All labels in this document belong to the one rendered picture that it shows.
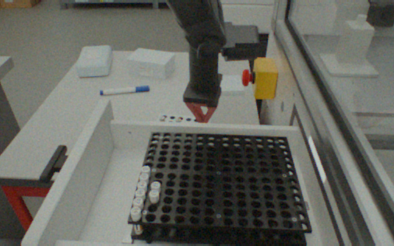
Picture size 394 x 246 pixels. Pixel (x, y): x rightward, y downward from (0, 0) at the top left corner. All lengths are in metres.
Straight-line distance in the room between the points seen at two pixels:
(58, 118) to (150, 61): 0.31
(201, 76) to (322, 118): 0.26
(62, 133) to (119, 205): 0.35
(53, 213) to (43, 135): 0.43
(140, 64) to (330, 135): 0.68
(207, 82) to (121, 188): 0.25
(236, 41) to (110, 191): 0.33
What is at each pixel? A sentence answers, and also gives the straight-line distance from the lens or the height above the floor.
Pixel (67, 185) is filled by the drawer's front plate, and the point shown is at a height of 0.93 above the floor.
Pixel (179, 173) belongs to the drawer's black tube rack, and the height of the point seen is 0.90.
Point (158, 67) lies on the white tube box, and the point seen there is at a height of 0.80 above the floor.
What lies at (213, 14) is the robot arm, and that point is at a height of 1.08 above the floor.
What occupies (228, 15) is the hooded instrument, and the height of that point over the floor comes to 0.87.
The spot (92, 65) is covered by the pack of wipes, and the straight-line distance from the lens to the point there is 1.00.
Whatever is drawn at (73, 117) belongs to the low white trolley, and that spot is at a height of 0.76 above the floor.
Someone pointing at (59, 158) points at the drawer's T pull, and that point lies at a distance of 0.49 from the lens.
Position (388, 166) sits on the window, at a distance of 0.33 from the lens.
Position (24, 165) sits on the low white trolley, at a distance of 0.75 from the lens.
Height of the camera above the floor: 1.22
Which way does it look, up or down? 37 degrees down
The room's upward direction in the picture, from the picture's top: straight up
